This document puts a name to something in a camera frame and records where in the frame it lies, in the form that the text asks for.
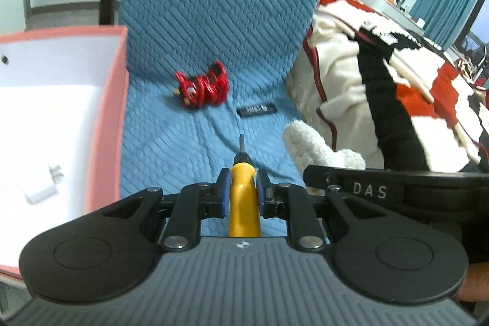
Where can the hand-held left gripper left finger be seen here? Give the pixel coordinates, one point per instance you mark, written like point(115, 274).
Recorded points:
point(226, 192)

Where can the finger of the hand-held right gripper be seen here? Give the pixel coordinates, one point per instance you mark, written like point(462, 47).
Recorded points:
point(323, 178)

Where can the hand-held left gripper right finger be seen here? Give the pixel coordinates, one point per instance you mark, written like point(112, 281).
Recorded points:
point(262, 192)

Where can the yellow screwdriver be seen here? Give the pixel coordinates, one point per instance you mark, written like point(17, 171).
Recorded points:
point(244, 203)

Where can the white plush toy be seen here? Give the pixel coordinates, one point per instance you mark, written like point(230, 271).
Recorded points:
point(309, 146)

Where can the pink cardboard box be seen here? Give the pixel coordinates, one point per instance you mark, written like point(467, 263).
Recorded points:
point(107, 119)

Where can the plain white charger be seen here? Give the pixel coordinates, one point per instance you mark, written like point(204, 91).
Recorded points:
point(42, 186)

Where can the person's right hand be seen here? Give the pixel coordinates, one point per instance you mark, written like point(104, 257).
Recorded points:
point(475, 282)

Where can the black flat stick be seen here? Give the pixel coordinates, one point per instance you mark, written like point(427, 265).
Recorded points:
point(256, 109)

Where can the red toy figure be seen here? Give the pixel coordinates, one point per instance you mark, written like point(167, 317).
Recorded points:
point(202, 87)

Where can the red white black striped blanket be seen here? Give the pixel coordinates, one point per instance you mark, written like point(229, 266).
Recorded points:
point(382, 81)

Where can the white dresser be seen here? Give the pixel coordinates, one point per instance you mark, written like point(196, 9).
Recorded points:
point(397, 11)

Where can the blue quilted bed cover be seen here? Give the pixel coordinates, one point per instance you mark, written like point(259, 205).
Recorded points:
point(221, 5)

